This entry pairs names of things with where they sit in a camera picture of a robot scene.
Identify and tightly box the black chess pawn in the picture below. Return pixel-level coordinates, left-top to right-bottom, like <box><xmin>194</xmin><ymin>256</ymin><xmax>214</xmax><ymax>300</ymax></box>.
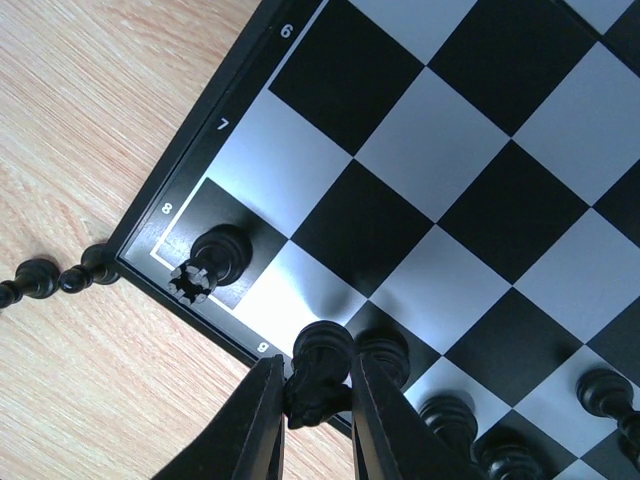
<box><xmin>283</xmin><ymin>320</ymin><xmax>355</xmax><ymax>430</ymax></box>
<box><xmin>355</xmin><ymin>328</ymin><xmax>410</xmax><ymax>389</ymax></box>
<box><xmin>167</xmin><ymin>224</ymin><xmax>253</xmax><ymax>306</ymax></box>

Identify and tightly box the black chess king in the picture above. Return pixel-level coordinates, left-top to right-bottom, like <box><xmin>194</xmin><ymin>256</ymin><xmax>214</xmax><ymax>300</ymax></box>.
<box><xmin>419</xmin><ymin>394</ymin><xmax>478</xmax><ymax>460</ymax></box>

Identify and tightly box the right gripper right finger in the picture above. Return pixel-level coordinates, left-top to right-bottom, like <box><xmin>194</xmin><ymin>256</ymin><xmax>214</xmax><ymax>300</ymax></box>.
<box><xmin>351</xmin><ymin>354</ymin><xmax>482</xmax><ymax>480</ymax></box>

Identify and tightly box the black and grey chessboard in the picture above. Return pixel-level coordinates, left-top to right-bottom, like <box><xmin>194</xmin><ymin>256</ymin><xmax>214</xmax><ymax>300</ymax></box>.
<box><xmin>111</xmin><ymin>1</ymin><xmax>639</xmax><ymax>479</ymax></box>

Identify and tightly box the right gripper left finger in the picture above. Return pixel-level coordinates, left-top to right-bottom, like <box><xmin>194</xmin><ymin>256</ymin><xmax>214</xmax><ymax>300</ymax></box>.
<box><xmin>154</xmin><ymin>354</ymin><xmax>285</xmax><ymax>480</ymax></box>

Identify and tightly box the black chess piece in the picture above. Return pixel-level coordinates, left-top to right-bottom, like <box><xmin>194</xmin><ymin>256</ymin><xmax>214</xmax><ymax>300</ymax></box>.
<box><xmin>576</xmin><ymin>368</ymin><xmax>639</xmax><ymax>469</ymax></box>
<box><xmin>58</xmin><ymin>243</ymin><xmax>120</xmax><ymax>294</ymax></box>
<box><xmin>474</xmin><ymin>438</ymin><xmax>543</xmax><ymax>480</ymax></box>
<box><xmin>1</xmin><ymin>258</ymin><xmax>60</xmax><ymax>309</ymax></box>

